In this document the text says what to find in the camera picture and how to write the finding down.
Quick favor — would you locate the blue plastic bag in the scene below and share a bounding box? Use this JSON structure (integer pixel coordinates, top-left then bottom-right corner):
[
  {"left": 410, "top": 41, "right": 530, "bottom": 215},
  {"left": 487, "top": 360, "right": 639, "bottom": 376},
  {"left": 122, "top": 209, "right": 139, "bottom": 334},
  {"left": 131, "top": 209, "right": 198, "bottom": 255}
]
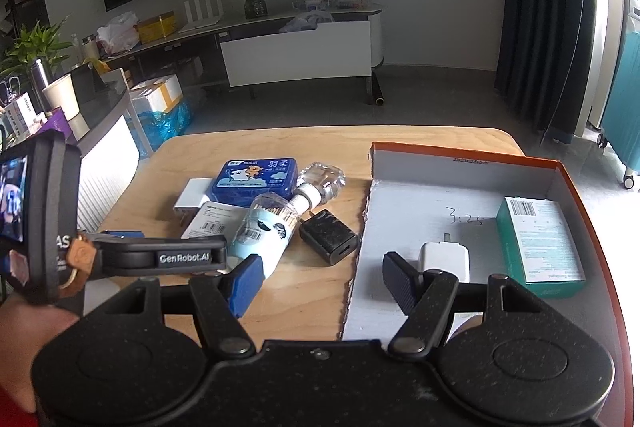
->
[{"left": 131, "top": 102, "right": 193, "bottom": 158}]

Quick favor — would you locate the clear glass bottle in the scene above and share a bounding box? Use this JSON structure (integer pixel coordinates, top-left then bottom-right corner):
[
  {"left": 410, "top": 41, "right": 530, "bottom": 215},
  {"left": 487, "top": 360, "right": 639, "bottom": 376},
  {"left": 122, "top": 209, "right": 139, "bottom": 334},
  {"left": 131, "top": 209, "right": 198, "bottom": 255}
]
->
[{"left": 292, "top": 162, "right": 347, "bottom": 212}]

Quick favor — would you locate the black charger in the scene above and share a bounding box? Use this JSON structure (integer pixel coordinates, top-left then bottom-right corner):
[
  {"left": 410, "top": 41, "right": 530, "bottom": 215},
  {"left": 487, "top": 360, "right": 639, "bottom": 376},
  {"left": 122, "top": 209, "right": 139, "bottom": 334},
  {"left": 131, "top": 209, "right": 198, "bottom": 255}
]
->
[{"left": 299, "top": 209, "right": 358, "bottom": 265}]

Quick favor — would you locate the curved grey white counter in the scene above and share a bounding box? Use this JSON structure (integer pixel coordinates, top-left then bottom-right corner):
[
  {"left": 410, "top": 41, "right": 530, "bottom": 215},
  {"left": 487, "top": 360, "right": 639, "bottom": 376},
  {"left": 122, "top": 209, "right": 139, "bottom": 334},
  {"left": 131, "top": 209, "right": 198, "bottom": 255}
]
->
[{"left": 0, "top": 79, "right": 141, "bottom": 233}]

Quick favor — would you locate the leafy green potted plant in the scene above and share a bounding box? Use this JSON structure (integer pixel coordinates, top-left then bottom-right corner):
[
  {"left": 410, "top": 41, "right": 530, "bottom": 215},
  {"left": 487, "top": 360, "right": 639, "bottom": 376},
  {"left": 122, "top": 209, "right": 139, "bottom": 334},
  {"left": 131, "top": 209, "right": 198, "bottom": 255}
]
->
[{"left": 0, "top": 19, "right": 73, "bottom": 88}]

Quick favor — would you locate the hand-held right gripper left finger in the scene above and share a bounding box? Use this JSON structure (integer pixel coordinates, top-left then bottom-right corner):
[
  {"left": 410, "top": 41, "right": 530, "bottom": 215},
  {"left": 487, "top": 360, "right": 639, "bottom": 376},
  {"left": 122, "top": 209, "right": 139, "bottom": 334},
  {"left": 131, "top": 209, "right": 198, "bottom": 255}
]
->
[{"left": 95, "top": 254, "right": 264, "bottom": 358}]

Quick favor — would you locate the teal cotton swab container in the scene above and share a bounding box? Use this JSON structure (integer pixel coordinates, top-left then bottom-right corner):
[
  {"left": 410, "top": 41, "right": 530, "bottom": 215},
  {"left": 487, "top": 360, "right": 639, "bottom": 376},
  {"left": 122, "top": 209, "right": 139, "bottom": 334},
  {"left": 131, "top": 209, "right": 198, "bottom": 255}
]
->
[{"left": 235, "top": 194, "right": 301, "bottom": 278}]

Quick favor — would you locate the purple tray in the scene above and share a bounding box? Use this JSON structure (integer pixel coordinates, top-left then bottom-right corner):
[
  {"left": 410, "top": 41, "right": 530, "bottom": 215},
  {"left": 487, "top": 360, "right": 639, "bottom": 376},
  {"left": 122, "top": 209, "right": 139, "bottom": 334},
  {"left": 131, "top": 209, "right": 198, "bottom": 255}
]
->
[{"left": 35, "top": 107, "right": 76, "bottom": 142}]

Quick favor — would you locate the clear plastic organizer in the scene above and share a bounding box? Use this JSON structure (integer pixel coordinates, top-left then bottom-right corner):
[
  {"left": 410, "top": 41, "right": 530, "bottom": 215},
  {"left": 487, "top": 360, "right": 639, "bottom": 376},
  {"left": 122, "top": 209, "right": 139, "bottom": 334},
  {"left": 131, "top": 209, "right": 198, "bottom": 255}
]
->
[{"left": 292, "top": 0, "right": 372, "bottom": 12}]

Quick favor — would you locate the teal suitcase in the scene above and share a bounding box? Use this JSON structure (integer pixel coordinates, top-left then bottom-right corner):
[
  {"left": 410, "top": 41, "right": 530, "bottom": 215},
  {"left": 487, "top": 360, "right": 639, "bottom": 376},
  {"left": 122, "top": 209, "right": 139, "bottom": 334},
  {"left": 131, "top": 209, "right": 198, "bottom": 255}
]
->
[{"left": 597, "top": 24, "right": 640, "bottom": 192}]

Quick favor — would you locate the orange white cardboard box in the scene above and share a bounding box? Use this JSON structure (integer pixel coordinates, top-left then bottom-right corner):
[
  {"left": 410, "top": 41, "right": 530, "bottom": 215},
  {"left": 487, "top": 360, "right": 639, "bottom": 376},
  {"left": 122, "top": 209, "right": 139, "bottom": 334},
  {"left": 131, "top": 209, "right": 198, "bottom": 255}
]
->
[{"left": 341, "top": 141, "right": 640, "bottom": 427}]

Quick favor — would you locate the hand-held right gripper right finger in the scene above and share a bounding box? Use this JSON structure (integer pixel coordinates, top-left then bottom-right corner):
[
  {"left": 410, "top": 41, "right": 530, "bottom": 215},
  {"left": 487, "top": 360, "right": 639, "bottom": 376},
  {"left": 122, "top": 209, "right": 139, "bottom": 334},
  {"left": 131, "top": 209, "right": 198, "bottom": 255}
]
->
[{"left": 384, "top": 252, "right": 566, "bottom": 357}]

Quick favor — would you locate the white yellow cardboard box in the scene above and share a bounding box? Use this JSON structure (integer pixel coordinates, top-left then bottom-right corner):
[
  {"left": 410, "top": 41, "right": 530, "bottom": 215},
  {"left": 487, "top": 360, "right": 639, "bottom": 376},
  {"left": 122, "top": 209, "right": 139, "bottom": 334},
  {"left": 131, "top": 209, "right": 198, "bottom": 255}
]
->
[{"left": 129, "top": 74, "right": 183, "bottom": 112}]

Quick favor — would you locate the white plastic bag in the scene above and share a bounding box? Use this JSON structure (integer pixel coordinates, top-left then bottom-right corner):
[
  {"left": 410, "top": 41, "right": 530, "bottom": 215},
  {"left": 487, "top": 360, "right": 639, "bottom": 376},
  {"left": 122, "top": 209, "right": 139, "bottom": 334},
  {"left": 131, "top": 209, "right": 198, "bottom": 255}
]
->
[{"left": 96, "top": 12, "right": 140, "bottom": 54}]

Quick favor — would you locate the crumpled grey white cloth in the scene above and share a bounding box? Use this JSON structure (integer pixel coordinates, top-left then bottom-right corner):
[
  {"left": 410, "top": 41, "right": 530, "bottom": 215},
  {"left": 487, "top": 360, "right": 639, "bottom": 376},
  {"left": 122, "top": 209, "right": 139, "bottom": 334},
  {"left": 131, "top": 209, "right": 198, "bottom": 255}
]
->
[{"left": 279, "top": 11, "right": 333, "bottom": 32}]

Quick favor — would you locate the dark curtain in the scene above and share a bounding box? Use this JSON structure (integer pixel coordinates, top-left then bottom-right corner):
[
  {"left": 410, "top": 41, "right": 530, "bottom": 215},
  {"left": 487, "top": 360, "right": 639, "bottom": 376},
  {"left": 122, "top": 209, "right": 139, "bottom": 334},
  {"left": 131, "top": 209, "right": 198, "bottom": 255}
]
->
[{"left": 495, "top": 0, "right": 598, "bottom": 142}]

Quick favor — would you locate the stainless steel thermos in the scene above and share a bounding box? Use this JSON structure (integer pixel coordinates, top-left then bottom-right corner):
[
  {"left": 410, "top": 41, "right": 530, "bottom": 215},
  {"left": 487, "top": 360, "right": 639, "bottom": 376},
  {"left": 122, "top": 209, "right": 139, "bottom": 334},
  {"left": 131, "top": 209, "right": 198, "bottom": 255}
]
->
[{"left": 27, "top": 59, "right": 53, "bottom": 112}]

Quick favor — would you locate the person's left hand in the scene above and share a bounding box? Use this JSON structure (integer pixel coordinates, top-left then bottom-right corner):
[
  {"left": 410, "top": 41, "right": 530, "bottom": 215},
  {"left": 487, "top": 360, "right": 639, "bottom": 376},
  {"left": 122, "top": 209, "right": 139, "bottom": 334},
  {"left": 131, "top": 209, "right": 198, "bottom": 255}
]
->
[{"left": 0, "top": 304, "right": 81, "bottom": 413}]

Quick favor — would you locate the white power adapter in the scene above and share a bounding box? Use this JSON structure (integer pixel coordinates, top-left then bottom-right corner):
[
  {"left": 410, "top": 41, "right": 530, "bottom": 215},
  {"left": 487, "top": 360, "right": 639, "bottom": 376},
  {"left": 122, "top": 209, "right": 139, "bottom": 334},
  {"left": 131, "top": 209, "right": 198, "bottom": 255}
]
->
[{"left": 419, "top": 234, "right": 471, "bottom": 283}]

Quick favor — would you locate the white router with antennas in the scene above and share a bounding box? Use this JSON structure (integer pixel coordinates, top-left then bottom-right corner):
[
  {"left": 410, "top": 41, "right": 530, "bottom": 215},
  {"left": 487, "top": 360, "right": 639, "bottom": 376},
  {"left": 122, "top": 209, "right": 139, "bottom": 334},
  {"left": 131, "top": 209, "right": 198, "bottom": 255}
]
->
[{"left": 179, "top": 0, "right": 223, "bottom": 32}]

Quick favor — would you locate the white television stand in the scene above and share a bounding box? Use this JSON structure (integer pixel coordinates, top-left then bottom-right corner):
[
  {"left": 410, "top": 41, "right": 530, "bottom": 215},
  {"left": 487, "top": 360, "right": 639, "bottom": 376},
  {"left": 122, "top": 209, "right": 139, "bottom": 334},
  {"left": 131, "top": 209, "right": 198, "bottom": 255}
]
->
[{"left": 102, "top": 4, "right": 386, "bottom": 100}]

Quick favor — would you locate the teal bandage box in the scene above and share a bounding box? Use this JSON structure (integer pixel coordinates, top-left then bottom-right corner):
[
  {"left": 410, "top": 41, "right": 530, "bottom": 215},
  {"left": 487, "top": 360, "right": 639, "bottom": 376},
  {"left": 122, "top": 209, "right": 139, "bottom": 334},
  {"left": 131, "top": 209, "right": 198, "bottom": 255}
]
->
[{"left": 496, "top": 196, "right": 587, "bottom": 298}]

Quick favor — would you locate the white medicine box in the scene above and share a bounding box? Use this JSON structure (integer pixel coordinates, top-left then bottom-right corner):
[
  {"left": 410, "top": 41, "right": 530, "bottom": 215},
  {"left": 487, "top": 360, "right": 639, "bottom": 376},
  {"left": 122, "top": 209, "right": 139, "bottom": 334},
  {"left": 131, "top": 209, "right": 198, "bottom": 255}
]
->
[{"left": 5, "top": 92, "right": 33, "bottom": 135}]

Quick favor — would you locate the white charger cube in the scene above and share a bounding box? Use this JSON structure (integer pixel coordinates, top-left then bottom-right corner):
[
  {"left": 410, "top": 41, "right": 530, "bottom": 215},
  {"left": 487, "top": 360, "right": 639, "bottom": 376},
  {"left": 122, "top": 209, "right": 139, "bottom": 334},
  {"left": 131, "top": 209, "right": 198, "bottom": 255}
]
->
[{"left": 172, "top": 178, "right": 216, "bottom": 223}]

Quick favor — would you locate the small grey white box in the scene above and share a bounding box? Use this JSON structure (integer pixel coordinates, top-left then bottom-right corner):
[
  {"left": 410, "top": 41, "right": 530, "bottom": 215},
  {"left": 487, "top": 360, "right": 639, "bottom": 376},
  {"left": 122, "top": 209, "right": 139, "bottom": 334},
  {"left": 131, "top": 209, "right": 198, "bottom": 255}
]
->
[{"left": 181, "top": 202, "right": 251, "bottom": 240}]

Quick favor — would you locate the blue tissue pack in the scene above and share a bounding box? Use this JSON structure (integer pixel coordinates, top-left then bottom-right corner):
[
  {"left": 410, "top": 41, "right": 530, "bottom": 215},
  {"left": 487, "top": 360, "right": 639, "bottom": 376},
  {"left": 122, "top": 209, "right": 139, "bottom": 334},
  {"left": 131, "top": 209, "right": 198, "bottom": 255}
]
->
[{"left": 210, "top": 157, "right": 301, "bottom": 208}]

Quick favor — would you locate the brown leather tag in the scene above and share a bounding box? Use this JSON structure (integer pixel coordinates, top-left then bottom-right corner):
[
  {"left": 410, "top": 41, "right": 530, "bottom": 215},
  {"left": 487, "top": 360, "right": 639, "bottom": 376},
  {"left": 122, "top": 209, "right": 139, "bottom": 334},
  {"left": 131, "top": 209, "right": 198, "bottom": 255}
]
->
[{"left": 67, "top": 237, "right": 98, "bottom": 298}]

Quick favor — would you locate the white paper cup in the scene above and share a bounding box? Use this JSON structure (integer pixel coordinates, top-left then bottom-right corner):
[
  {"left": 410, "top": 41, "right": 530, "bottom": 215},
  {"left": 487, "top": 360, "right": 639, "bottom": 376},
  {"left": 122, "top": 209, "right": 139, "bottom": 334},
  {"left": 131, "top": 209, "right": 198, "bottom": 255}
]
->
[{"left": 42, "top": 74, "right": 81, "bottom": 120}]

